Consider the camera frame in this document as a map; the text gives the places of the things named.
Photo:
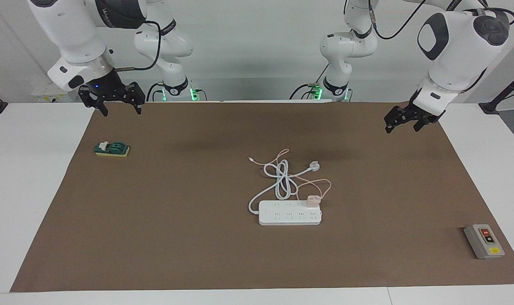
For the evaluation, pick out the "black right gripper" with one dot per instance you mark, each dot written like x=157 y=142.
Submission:
x=108 y=87

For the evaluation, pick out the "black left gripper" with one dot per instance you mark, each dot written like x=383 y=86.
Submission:
x=413 y=112

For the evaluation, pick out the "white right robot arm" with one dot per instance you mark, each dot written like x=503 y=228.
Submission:
x=70 y=34

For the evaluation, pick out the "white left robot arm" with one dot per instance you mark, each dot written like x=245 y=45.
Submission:
x=447 y=55

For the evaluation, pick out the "grey push-button switch box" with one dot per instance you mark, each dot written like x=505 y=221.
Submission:
x=485 y=242

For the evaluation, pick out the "pink charger adapter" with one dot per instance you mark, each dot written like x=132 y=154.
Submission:
x=312 y=201

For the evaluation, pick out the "black stand with pole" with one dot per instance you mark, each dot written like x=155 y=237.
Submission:
x=492 y=106

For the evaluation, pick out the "white power strip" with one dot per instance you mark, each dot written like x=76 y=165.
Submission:
x=282 y=217

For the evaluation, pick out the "green knife switch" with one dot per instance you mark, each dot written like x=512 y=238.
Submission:
x=112 y=148

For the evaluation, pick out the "white box with yellow labels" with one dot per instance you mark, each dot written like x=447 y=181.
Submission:
x=45 y=96

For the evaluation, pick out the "brown table mat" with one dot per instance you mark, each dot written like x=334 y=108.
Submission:
x=176 y=220

